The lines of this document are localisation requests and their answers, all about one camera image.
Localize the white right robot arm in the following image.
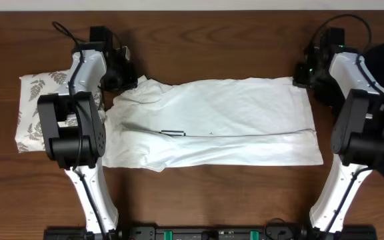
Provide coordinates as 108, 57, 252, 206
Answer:
293, 43, 384, 239

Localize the fern-print fabric bag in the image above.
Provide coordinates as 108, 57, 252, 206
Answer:
14, 69, 108, 154

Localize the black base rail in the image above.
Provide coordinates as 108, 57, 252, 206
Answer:
43, 218, 378, 240

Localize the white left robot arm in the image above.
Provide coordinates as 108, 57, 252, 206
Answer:
37, 47, 137, 239

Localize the white printed t-shirt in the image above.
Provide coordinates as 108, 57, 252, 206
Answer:
103, 77, 323, 172

